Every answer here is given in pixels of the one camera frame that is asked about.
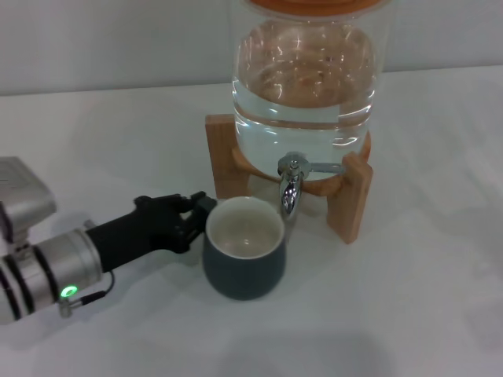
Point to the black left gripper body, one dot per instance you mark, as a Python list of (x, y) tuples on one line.
[(137, 231)]

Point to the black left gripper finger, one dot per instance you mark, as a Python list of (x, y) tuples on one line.
[(194, 231), (202, 202)]

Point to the black ceramic cup white inside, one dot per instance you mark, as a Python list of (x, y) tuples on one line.
[(243, 277)]

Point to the chrome faucet with lever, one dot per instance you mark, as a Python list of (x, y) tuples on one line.
[(291, 192)]

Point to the wooden dispenser stand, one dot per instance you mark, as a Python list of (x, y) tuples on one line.
[(221, 157)]

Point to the glass water dispenser jar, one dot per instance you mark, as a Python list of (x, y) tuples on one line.
[(306, 129)]

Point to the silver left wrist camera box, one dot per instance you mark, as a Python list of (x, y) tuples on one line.
[(23, 192)]

